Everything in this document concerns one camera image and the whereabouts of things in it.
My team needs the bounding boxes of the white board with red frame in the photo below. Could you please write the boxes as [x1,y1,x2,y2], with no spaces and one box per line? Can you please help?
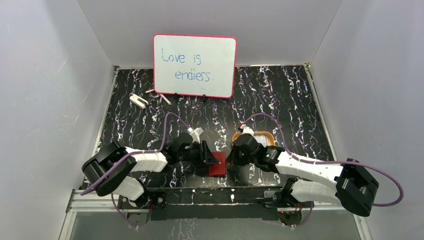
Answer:
[153,33,238,99]

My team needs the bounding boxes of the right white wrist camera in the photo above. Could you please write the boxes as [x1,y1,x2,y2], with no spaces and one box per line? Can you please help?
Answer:
[238,123,255,136]

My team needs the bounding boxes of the white marker pen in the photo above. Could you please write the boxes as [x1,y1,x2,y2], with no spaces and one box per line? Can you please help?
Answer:
[159,93,172,106]

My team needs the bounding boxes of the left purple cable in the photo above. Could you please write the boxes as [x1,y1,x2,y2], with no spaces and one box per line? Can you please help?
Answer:
[80,111,193,229]

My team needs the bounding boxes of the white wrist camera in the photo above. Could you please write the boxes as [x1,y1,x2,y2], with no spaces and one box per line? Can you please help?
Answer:
[187,127,204,143]
[238,123,255,136]

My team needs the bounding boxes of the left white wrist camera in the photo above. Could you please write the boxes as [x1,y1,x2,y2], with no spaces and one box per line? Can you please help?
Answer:
[187,127,204,143]

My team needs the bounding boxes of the tan oval card tray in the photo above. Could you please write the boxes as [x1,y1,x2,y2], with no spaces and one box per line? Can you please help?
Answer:
[253,131,275,147]

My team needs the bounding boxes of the cards in tray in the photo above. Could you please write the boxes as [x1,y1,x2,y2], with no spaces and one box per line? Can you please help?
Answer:
[254,135,269,147]

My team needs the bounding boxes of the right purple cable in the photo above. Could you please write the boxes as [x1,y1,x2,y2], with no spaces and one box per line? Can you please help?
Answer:
[243,112,405,228]

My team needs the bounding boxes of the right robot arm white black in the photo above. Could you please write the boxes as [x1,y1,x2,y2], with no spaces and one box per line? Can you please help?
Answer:
[227,133,379,217]

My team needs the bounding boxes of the white board eraser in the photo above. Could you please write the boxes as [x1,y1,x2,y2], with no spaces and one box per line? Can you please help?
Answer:
[129,93,149,110]

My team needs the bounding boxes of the purple cable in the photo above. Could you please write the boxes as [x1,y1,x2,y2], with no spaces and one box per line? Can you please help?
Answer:
[80,111,193,229]
[243,112,405,228]

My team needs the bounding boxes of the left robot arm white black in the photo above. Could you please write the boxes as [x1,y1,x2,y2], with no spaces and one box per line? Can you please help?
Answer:
[81,133,221,208]

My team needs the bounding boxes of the red leather card holder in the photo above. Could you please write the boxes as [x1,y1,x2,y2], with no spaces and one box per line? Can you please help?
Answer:
[208,151,227,178]

